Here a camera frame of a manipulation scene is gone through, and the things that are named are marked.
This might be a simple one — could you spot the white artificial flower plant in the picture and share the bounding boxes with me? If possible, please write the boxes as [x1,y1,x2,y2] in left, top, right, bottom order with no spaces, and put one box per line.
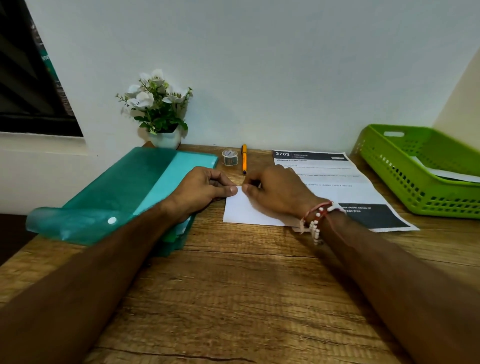
[115,68,194,135]

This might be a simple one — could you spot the person's right hand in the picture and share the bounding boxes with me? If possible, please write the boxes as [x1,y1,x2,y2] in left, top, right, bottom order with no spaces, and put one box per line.
[242,164,331,226]

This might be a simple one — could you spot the green plastic document folder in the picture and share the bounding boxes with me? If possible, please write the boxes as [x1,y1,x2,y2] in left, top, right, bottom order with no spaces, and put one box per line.
[25,146,219,257]

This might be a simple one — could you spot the red and white beaded bracelet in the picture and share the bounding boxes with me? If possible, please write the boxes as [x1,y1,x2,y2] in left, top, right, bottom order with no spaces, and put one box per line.
[298,201,346,246]

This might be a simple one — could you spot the white paper sheet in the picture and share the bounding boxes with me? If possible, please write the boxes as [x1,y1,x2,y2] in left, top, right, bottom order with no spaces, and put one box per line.
[409,155,480,184]

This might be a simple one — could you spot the person's left forearm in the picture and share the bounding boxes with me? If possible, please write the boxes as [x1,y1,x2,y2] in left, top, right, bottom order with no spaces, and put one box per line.
[0,202,188,364]

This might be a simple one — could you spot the person's right forearm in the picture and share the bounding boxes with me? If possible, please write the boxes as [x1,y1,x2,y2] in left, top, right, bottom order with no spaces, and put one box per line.
[311,210,480,364]

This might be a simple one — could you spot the printed paper sheet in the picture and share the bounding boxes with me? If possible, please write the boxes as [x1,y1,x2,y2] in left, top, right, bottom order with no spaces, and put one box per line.
[272,149,420,233]

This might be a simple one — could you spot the person's left hand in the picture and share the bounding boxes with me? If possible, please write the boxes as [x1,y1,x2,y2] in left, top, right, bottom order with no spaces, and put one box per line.
[161,166,239,224]

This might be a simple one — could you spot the small white paper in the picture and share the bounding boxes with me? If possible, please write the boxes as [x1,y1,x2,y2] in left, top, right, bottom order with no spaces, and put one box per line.
[223,186,301,228]

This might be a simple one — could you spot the white flower pot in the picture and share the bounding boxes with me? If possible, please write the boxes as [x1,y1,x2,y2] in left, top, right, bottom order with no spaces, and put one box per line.
[148,125,183,150]

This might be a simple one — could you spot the green plastic basket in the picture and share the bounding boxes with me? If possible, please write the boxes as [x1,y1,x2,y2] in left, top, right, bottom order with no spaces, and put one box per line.
[351,124,480,220]

